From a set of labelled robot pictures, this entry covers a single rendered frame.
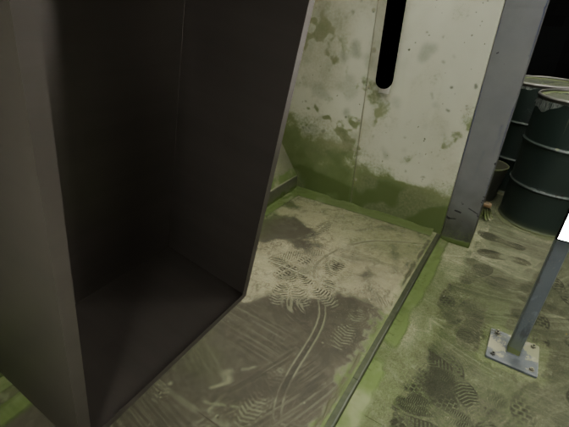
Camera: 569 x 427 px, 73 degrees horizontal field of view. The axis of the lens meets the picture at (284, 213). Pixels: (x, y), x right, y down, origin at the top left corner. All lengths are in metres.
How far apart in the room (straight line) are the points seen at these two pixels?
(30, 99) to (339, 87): 2.31
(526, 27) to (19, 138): 2.22
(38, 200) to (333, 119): 2.33
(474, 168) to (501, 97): 0.41
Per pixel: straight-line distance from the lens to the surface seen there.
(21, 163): 0.55
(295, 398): 1.57
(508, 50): 2.39
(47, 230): 0.57
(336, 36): 2.65
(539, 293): 1.85
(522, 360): 2.05
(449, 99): 2.45
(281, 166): 2.87
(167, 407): 1.58
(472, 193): 2.57
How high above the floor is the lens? 1.32
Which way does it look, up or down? 28 degrees down
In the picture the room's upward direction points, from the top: 3 degrees clockwise
